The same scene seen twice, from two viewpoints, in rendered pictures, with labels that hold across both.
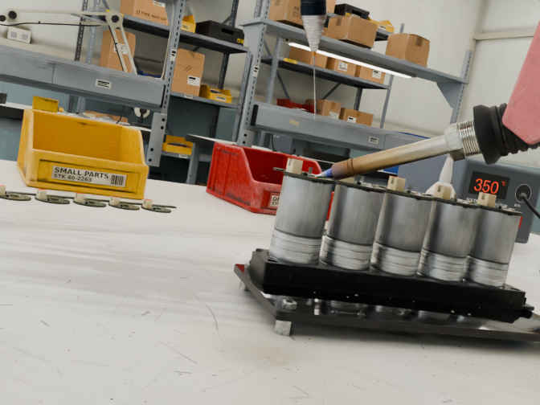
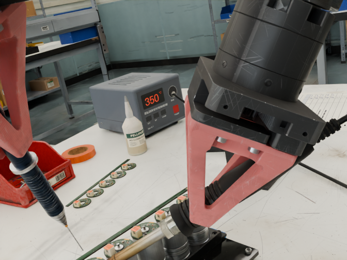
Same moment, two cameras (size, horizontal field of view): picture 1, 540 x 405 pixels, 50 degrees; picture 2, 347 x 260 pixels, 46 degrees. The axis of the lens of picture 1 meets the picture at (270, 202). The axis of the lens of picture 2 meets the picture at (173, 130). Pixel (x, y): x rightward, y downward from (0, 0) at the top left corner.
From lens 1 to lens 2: 17 cm
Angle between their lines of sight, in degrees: 25
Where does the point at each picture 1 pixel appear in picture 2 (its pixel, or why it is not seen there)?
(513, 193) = (167, 95)
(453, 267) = (184, 250)
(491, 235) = not seen: hidden behind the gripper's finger
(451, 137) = (166, 231)
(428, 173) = (114, 103)
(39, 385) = not seen: outside the picture
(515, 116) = (196, 218)
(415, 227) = (158, 250)
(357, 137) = (33, 31)
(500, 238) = not seen: hidden behind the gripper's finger
